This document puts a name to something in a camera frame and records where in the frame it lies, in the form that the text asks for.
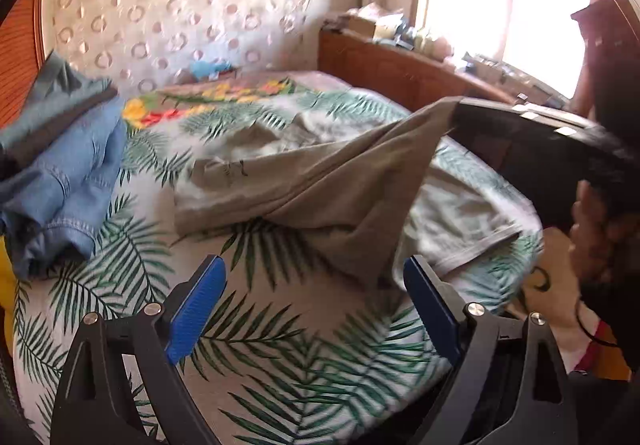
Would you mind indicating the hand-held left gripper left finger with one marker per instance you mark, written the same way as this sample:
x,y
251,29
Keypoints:
x,y
196,310

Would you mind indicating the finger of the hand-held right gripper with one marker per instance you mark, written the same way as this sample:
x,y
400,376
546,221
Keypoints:
x,y
510,122

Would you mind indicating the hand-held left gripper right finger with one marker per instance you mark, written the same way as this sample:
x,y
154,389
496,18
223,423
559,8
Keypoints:
x,y
432,310

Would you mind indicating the person's right forearm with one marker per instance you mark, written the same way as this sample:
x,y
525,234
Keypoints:
x,y
547,275

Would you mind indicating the person's right hand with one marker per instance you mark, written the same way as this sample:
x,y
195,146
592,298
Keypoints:
x,y
595,230

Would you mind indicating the leaf print blanket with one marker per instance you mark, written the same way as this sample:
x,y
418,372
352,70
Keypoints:
x,y
280,350

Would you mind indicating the clutter of small cabinet things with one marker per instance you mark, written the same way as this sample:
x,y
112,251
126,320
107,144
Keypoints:
x,y
430,42

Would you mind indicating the wooden cabinet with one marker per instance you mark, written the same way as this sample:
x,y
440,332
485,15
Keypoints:
x,y
400,70

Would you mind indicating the window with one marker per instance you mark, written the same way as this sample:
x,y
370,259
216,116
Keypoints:
x,y
500,0

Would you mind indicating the red patterned clothing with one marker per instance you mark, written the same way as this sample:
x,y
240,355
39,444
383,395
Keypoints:
x,y
595,357

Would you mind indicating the cardboard box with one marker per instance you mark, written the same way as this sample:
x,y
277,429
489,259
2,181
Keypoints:
x,y
361,26

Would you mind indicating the blue denim jeans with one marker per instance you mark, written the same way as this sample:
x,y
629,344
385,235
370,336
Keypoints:
x,y
65,185

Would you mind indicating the yellow cloth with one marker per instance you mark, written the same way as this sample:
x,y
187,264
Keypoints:
x,y
6,285

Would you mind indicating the floral blanket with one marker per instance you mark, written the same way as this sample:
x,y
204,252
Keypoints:
x,y
200,97

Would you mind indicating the blue item on bedside box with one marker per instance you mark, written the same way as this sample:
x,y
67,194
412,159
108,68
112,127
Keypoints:
x,y
210,69

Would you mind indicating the grey-green garment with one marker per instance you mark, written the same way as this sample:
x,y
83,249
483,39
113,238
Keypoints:
x,y
50,90

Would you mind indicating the circle pattern curtain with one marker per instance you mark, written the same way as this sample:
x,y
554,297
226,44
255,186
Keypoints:
x,y
175,0

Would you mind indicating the wooden headboard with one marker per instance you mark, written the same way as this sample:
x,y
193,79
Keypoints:
x,y
20,50

